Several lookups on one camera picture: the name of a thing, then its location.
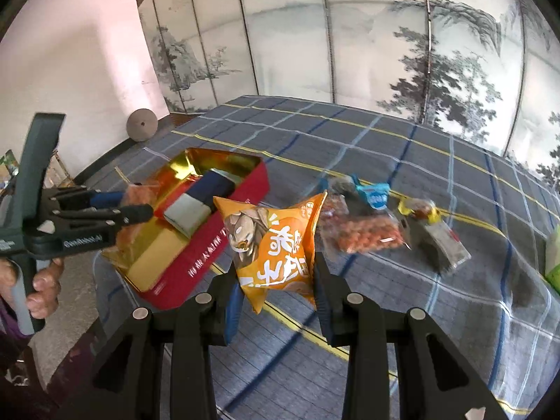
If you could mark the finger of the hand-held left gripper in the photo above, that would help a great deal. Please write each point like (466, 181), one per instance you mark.
(135, 214)
(107, 199)

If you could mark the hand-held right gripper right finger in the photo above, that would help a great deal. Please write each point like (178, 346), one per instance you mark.
(324, 315)

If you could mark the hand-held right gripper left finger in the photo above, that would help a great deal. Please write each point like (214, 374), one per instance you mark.
(232, 315)

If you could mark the orange-red clear snack packet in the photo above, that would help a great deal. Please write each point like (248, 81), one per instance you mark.
(140, 193)

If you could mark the red tin box gold interior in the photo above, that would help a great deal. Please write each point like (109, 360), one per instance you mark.
(197, 262)

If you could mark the orange snack packet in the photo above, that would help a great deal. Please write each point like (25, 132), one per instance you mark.
(271, 245)

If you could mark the clear peanut packet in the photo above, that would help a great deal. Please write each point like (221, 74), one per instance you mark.
(363, 232)

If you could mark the light blue candy packet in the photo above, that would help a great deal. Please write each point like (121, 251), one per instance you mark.
(374, 197)

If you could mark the clear wrapper with blue edges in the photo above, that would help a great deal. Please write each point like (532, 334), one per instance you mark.
(343, 186)

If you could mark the dark grey seed packet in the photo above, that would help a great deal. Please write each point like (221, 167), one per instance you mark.
(442, 245)

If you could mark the yellow-ended brown candy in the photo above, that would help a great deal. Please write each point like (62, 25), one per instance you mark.
(420, 212)

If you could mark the person's left hand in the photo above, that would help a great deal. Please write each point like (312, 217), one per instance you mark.
(46, 291)

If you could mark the navy and grey packet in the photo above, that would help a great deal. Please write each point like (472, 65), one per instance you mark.
(188, 214)

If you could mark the green printed carton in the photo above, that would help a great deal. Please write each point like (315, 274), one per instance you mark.
(8, 168)

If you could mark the round stone disc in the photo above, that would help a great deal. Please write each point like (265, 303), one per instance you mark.
(142, 124)

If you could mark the grey plaid cloth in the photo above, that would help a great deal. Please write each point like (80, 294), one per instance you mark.
(393, 148)

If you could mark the painted folding screen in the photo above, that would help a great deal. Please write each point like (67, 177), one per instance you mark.
(306, 52)

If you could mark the green snack packet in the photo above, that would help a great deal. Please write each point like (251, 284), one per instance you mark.
(554, 262)

